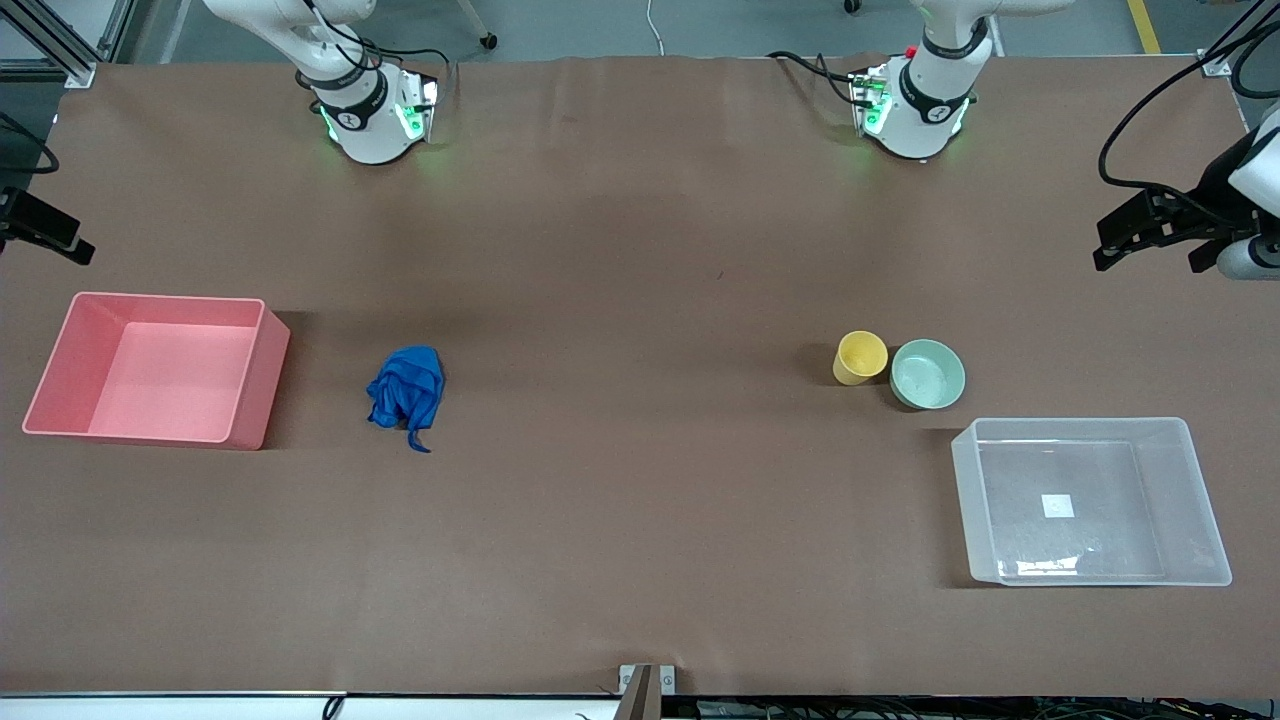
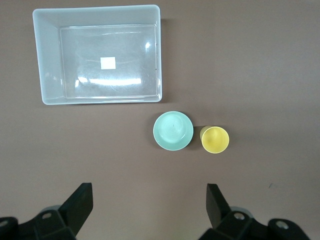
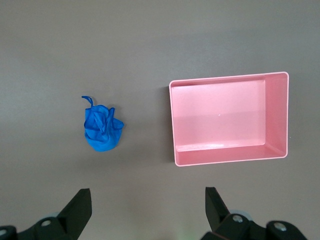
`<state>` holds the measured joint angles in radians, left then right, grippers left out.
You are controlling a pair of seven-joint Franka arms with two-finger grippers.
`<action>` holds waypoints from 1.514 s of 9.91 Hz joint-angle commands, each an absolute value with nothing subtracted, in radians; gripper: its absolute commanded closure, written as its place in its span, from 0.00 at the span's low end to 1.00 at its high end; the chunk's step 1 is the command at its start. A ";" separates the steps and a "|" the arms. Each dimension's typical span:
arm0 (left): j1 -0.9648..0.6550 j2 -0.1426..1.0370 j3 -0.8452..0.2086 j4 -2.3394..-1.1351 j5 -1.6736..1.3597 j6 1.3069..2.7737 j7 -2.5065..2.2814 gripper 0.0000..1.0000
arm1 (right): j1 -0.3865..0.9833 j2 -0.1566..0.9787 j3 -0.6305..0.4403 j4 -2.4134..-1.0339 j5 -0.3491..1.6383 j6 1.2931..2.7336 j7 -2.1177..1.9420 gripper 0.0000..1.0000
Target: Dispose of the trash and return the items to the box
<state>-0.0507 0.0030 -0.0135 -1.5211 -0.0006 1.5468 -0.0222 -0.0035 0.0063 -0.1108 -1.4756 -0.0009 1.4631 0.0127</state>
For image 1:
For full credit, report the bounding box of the light green bowl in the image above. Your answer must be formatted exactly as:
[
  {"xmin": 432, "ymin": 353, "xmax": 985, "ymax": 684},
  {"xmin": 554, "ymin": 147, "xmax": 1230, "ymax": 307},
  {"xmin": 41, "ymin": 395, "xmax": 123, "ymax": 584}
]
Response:
[{"xmin": 890, "ymin": 339, "xmax": 967, "ymax": 411}]

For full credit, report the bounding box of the yellow plastic cup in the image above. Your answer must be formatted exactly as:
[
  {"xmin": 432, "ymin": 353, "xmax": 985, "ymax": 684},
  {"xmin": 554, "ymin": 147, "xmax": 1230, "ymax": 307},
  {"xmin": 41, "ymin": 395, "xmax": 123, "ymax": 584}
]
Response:
[{"xmin": 833, "ymin": 331, "xmax": 889, "ymax": 387}]

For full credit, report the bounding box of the blue glove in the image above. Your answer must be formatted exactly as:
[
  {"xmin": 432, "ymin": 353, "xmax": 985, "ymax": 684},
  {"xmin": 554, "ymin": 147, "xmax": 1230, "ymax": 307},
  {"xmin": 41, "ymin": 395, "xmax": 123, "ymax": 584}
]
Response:
[{"xmin": 366, "ymin": 346, "xmax": 446, "ymax": 454}]

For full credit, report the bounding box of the clear plastic box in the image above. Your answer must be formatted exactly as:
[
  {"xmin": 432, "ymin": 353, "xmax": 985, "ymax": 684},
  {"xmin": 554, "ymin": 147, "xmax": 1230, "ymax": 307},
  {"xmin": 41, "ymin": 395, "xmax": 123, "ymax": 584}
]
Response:
[{"xmin": 950, "ymin": 417, "xmax": 1233, "ymax": 587}]

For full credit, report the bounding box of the pink plastic bin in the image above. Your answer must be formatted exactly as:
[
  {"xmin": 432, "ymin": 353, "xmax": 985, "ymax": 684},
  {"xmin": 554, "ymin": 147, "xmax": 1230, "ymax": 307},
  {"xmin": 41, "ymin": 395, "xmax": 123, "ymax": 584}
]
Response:
[{"xmin": 22, "ymin": 292, "xmax": 292, "ymax": 451}]

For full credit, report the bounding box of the brown table cover sheet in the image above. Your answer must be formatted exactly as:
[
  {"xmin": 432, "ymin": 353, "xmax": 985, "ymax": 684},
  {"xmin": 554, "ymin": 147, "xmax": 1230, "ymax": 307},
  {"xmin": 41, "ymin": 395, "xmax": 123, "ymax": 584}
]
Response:
[{"xmin": 0, "ymin": 55, "xmax": 1280, "ymax": 699}]

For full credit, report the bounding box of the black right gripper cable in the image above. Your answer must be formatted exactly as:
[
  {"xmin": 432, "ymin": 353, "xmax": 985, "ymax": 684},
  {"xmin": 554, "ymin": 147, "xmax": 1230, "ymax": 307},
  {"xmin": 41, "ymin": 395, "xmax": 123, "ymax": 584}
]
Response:
[{"xmin": 0, "ymin": 112, "xmax": 62, "ymax": 177}]

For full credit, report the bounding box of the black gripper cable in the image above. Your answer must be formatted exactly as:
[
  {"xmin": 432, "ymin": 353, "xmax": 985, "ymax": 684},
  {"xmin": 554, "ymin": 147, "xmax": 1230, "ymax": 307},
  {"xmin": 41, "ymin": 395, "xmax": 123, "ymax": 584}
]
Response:
[
  {"xmin": 0, "ymin": 112, "xmax": 62, "ymax": 177},
  {"xmin": 1098, "ymin": 45, "xmax": 1280, "ymax": 197}
]

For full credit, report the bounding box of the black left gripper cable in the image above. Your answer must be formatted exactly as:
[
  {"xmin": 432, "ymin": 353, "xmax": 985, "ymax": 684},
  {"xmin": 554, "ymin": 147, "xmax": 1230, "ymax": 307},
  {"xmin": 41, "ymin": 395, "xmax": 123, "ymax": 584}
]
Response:
[{"xmin": 1098, "ymin": 45, "xmax": 1280, "ymax": 197}]

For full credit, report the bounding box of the aluminium frame post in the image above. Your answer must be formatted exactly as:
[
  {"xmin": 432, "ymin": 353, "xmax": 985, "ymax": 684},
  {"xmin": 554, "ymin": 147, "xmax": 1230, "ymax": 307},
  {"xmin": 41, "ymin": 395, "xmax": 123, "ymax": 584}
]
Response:
[
  {"xmin": 0, "ymin": 0, "xmax": 101, "ymax": 89},
  {"xmin": 1198, "ymin": 0, "xmax": 1280, "ymax": 79}
]

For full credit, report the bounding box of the black left arm base cable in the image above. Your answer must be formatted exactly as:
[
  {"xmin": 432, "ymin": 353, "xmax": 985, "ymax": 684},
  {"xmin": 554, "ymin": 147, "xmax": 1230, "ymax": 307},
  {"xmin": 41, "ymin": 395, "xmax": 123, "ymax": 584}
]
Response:
[{"xmin": 767, "ymin": 50, "xmax": 867, "ymax": 107}]

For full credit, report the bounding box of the black arm base cable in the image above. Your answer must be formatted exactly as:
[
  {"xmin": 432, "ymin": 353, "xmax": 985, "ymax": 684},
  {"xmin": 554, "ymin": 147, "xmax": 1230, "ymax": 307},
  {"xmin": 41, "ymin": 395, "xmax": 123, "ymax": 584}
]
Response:
[
  {"xmin": 295, "ymin": 0, "xmax": 453, "ymax": 111},
  {"xmin": 767, "ymin": 50, "xmax": 867, "ymax": 107}
]

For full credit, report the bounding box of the black right arm base cable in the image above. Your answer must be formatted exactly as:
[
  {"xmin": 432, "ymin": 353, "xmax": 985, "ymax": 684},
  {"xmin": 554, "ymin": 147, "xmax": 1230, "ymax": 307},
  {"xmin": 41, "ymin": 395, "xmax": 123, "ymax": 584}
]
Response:
[{"xmin": 295, "ymin": 0, "xmax": 453, "ymax": 111}]

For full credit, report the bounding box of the metal table edge bracket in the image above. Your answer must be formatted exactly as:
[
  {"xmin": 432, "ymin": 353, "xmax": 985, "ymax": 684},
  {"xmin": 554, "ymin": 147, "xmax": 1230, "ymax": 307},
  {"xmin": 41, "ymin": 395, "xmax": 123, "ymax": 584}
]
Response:
[{"xmin": 618, "ymin": 664, "xmax": 677, "ymax": 720}]

